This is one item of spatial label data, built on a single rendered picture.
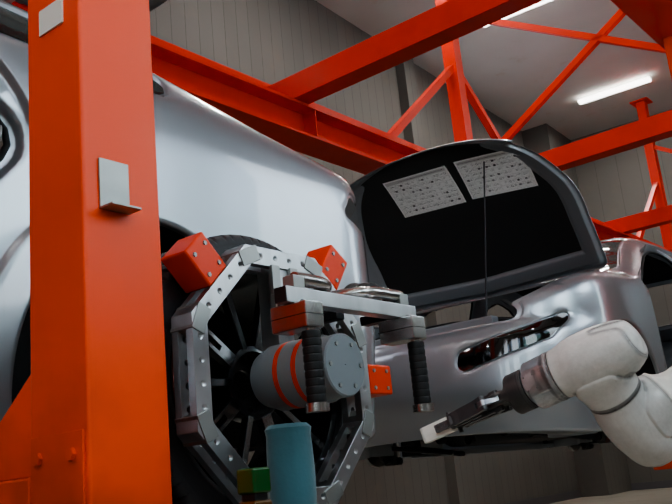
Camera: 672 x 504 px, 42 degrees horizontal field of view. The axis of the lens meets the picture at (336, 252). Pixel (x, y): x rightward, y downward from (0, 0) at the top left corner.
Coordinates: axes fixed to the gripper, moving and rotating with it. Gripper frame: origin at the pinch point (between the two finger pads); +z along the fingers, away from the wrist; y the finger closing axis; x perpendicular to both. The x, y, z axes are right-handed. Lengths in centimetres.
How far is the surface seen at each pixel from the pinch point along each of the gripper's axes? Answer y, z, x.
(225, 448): 24.2, 31.2, -8.8
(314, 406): 24.6, 9.1, -8.1
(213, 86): -245, 186, -305
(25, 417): 58, 43, -20
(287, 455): 20.3, 20.8, -3.4
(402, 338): -9.0, 4.9, -22.1
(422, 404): -9.4, 6.1, -7.8
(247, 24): -541, 313, -593
